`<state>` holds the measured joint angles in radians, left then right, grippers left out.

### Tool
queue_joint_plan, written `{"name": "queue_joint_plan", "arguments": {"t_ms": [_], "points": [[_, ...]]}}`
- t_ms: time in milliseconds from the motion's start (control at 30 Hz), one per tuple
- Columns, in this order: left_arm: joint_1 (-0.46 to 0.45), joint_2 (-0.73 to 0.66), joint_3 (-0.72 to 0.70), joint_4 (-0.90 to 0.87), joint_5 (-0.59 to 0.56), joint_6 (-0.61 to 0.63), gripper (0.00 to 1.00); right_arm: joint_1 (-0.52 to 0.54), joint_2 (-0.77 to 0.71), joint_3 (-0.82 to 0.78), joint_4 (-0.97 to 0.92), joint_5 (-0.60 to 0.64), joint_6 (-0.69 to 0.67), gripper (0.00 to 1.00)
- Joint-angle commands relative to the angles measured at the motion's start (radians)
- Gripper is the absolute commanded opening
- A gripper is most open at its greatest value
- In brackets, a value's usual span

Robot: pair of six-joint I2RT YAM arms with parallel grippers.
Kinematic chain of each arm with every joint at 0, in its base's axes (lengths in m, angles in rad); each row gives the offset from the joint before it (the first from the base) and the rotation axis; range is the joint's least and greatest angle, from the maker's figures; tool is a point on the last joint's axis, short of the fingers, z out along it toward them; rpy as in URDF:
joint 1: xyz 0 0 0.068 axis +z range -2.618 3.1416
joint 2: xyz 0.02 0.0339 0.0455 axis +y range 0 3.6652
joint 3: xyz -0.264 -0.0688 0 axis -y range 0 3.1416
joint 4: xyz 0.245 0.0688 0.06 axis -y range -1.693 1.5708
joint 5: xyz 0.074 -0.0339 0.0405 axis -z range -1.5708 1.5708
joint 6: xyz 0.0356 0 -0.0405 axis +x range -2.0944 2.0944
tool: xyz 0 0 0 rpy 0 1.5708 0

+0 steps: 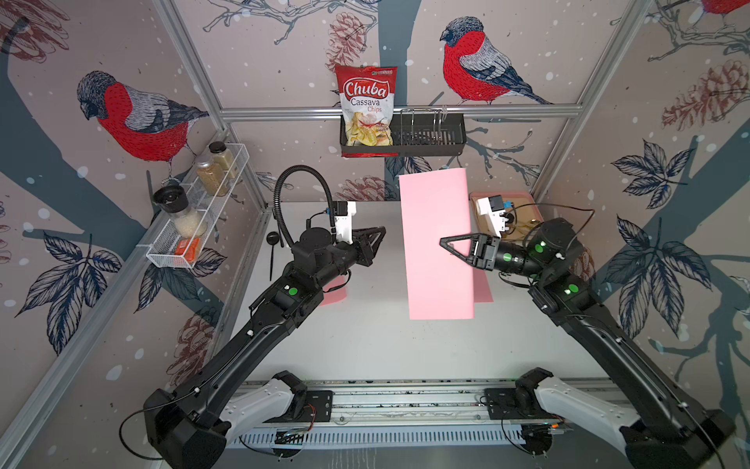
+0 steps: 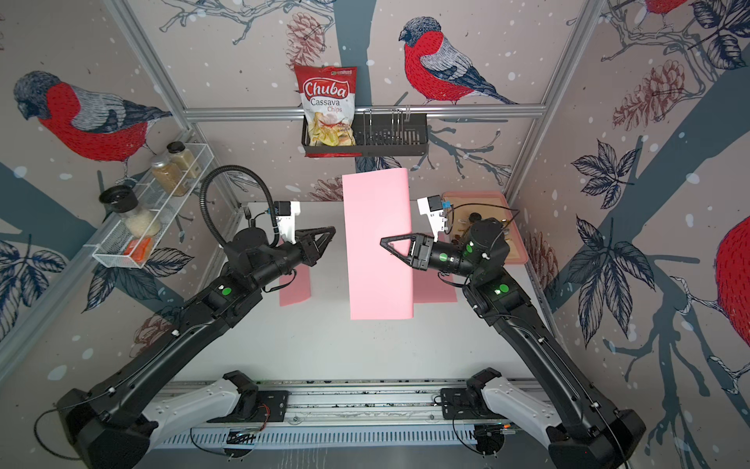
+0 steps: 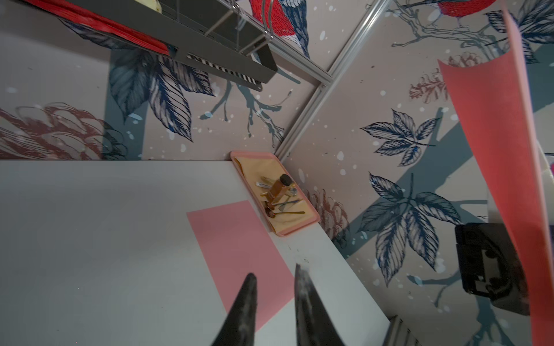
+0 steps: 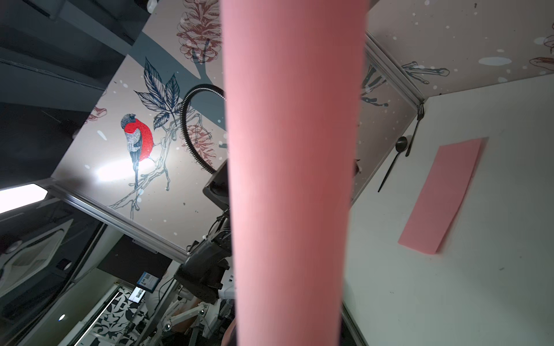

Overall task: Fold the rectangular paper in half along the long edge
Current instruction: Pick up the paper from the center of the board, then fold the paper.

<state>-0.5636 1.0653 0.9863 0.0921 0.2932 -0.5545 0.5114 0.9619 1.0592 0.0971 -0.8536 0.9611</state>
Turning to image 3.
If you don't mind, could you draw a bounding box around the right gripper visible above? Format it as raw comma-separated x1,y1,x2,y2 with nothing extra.
454,223,530,316

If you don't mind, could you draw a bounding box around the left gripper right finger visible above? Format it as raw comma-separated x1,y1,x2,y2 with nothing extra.
294,264,345,346

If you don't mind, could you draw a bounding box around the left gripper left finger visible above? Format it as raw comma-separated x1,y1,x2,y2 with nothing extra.
212,273,258,346

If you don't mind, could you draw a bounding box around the black spoon on tray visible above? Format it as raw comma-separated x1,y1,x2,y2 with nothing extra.
265,208,306,219

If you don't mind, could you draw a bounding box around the metal spoon on tray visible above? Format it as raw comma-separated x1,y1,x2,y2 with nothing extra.
273,198,303,207

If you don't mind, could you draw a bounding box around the small brown bottle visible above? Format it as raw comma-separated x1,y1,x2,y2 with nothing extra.
266,174,294,204

